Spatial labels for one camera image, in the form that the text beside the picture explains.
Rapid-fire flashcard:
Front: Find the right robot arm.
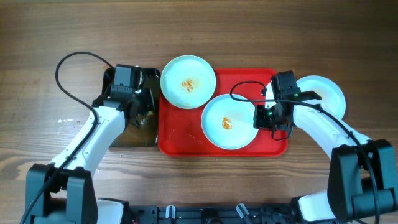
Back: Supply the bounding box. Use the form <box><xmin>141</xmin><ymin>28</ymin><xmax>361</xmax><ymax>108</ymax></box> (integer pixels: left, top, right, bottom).
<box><xmin>254</xmin><ymin>88</ymin><xmax>397</xmax><ymax>223</ymax></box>

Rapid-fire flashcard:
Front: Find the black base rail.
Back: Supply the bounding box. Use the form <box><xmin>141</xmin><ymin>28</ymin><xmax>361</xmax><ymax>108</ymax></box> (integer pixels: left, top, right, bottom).
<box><xmin>130</xmin><ymin>204</ymin><xmax>292</xmax><ymax>224</ymax></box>

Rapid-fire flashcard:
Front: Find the black cable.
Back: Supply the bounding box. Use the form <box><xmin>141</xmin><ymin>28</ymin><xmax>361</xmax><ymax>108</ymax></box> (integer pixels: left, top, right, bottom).
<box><xmin>229</xmin><ymin>80</ymin><xmax>381</xmax><ymax>224</ymax></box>
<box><xmin>19</xmin><ymin>51</ymin><xmax>116</xmax><ymax>224</ymax></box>

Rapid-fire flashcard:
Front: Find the red plastic serving tray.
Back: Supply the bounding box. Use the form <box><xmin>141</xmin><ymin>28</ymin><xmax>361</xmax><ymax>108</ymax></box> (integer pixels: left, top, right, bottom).
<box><xmin>158</xmin><ymin>68</ymin><xmax>288</xmax><ymax>157</ymax></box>

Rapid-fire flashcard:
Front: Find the right black cable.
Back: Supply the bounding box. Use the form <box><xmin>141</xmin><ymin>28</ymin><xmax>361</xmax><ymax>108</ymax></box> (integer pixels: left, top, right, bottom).
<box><xmin>229</xmin><ymin>80</ymin><xmax>381</xmax><ymax>224</ymax></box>

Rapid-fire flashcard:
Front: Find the left black cable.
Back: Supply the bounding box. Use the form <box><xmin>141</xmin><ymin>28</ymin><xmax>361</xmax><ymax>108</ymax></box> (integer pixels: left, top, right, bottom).
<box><xmin>19</xmin><ymin>51</ymin><xmax>116</xmax><ymax>224</ymax></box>

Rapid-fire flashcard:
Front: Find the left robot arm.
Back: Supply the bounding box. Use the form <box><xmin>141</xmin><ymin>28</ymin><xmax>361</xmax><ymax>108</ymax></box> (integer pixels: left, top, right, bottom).
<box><xmin>21</xmin><ymin>87</ymin><xmax>154</xmax><ymax>223</ymax></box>

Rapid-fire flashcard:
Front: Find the black water tray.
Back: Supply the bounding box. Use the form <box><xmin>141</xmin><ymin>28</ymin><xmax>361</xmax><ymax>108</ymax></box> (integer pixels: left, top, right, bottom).
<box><xmin>92</xmin><ymin>67</ymin><xmax>160</xmax><ymax>147</ymax></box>

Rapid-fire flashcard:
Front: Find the white plate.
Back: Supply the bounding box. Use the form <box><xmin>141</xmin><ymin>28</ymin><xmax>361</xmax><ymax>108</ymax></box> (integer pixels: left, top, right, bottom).
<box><xmin>160</xmin><ymin>55</ymin><xmax>216</xmax><ymax>109</ymax></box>
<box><xmin>297</xmin><ymin>75</ymin><xmax>346</xmax><ymax>119</ymax></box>
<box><xmin>201</xmin><ymin>94</ymin><xmax>258</xmax><ymax>150</ymax></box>

